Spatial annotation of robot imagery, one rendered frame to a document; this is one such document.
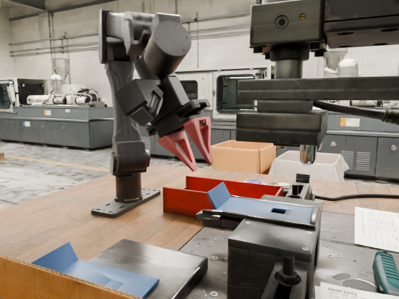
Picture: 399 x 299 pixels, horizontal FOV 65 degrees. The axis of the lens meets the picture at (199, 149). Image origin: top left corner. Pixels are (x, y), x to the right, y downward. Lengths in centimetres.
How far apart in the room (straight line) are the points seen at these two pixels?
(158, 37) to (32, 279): 34
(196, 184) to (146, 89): 41
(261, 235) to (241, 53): 705
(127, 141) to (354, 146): 440
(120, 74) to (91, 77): 923
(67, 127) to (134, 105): 733
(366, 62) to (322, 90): 650
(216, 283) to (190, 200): 26
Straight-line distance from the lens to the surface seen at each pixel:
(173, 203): 72
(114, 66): 78
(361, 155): 496
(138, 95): 44
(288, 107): 40
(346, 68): 517
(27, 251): 63
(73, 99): 795
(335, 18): 39
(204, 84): 552
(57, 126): 803
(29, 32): 1230
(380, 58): 691
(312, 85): 41
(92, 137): 735
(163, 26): 48
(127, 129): 74
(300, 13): 42
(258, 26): 43
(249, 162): 276
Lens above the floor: 116
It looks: 9 degrees down
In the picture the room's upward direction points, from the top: straight up
